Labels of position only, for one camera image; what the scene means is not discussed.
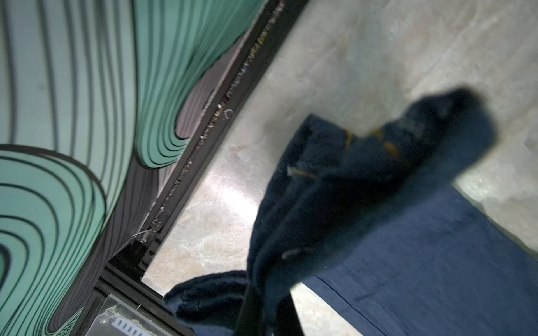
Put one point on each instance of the black left side frame rail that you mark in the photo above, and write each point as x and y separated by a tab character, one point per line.
246	70

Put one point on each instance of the white slotted cable duct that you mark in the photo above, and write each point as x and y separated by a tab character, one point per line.
128	327

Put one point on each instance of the blue denim jeans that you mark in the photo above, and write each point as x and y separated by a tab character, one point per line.
375	222

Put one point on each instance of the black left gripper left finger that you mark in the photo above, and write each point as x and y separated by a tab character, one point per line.
250	322

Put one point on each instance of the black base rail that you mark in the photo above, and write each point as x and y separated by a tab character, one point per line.
125	284

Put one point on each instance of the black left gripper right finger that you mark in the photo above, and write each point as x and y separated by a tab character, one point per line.
287	323

